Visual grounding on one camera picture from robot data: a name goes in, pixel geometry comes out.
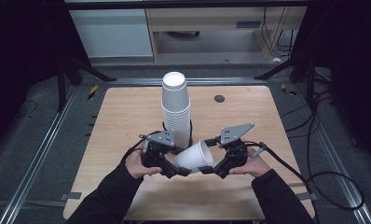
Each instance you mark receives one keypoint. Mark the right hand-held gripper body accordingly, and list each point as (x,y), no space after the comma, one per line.
(235,132)

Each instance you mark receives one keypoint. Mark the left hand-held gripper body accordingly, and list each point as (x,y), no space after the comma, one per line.
(160,138)

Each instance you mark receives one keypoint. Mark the single white paper cup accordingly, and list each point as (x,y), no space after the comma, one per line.
(193,157)

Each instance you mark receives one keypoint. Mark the stack of white paper cups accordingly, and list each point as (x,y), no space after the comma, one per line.
(175,102)

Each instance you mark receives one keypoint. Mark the person's left hand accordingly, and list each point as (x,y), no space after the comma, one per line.
(135,165)

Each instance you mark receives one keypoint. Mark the person's right hand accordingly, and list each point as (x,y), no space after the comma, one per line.
(253,166)

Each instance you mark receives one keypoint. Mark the round black table grommet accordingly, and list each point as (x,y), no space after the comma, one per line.
(219,98)

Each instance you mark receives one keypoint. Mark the yellow black striped tape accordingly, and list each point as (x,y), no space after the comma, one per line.
(288,90)
(93,92)

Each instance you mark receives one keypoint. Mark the small white floor object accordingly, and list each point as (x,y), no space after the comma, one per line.
(277,59)

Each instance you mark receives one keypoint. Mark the black metal stand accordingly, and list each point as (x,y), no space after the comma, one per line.
(61,87)
(309,81)

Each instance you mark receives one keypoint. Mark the grey tape strip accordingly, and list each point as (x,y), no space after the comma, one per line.
(71,195)
(307,196)

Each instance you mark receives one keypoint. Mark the white cabinet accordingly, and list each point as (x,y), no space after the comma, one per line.
(112,32)

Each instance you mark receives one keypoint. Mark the light wooden desk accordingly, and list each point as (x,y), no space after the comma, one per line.
(205,18)

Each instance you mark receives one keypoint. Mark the short metal floor rail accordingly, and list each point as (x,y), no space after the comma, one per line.
(137,81)

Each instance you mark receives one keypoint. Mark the long metal floor rail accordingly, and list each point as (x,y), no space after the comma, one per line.
(345,183)
(37,158)

